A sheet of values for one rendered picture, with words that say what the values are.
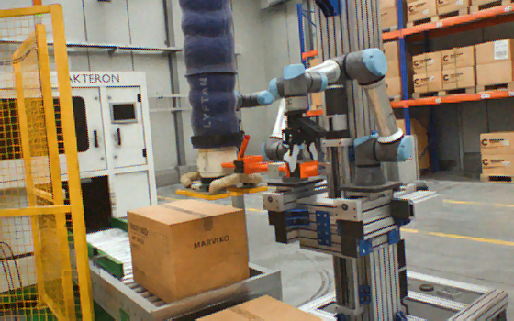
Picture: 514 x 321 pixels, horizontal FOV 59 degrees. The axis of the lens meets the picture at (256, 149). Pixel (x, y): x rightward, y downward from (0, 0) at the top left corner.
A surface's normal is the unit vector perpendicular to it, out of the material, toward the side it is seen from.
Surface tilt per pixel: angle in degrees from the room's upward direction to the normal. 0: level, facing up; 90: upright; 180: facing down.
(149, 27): 90
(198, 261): 90
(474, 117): 90
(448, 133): 90
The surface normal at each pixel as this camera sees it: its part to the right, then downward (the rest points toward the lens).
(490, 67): -0.76, 0.00
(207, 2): 0.21, 0.19
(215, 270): 0.56, 0.00
